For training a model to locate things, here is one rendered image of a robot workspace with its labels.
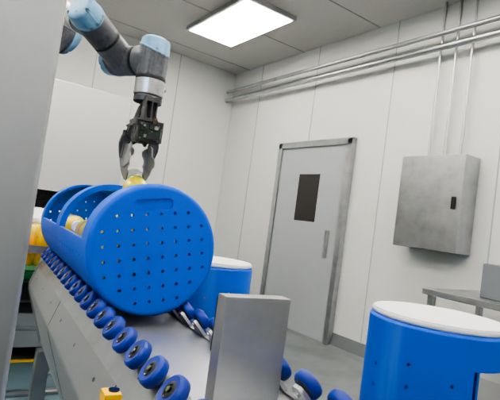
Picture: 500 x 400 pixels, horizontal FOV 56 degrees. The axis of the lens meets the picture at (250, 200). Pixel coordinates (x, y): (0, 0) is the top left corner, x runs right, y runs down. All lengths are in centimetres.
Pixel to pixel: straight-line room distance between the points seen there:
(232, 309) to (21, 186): 34
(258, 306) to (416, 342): 43
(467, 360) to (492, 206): 326
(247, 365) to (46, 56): 45
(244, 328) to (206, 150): 643
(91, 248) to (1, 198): 65
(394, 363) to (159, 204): 58
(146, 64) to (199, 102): 582
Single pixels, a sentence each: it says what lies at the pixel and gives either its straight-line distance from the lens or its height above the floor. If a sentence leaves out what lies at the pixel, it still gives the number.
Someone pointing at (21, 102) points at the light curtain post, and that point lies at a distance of 36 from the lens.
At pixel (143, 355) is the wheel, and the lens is 73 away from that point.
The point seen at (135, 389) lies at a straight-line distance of 72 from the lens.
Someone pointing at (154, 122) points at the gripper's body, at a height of 139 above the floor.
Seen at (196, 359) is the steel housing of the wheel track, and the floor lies 93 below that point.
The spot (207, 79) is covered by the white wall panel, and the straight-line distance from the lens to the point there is 716.
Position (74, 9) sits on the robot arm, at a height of 161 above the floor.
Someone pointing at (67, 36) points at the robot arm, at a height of 167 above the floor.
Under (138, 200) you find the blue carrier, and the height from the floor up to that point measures 119.
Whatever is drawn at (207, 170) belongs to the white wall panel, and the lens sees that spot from 701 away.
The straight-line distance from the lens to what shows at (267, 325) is 64.
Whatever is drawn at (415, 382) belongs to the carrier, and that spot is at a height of 92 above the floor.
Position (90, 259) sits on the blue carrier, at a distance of 100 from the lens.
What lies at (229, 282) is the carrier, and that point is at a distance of 149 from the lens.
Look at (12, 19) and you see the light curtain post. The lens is 37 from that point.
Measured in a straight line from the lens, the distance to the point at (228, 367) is 63.
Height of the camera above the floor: 118
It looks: 3 degrees up
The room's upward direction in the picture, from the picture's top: 8 degrees clockwise
